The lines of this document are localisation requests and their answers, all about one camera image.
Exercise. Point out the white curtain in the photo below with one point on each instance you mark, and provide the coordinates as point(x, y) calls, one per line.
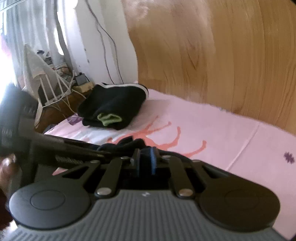
point(30, 27)

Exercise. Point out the person's left hand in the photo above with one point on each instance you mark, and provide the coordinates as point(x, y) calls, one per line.
point(8, 169)

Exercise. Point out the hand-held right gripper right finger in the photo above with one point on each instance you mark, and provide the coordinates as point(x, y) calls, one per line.
point(151, 163)

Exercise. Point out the grey adapter box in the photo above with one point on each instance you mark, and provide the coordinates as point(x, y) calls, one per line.
point(82, 78)

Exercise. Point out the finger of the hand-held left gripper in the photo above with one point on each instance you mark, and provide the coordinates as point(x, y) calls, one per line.
point(69, 143)

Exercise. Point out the pink printed blanket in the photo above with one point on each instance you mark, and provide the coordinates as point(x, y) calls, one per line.
point(196, 129)

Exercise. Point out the beige power strip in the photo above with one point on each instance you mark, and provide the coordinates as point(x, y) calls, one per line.
point(84, 87)

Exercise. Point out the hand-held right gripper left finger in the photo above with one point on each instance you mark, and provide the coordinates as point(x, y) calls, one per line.
point(137, 167)

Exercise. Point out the white cloth cover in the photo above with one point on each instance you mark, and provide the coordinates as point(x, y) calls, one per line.
point(34, 67)

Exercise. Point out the dark cloth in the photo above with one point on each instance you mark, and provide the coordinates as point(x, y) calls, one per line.
point(124, 147)

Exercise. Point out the black sock with green cuff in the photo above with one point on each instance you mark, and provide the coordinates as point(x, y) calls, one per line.
point(115, 104)

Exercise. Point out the white drying rack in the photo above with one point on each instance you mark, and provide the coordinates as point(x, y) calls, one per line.
point(57, 90)

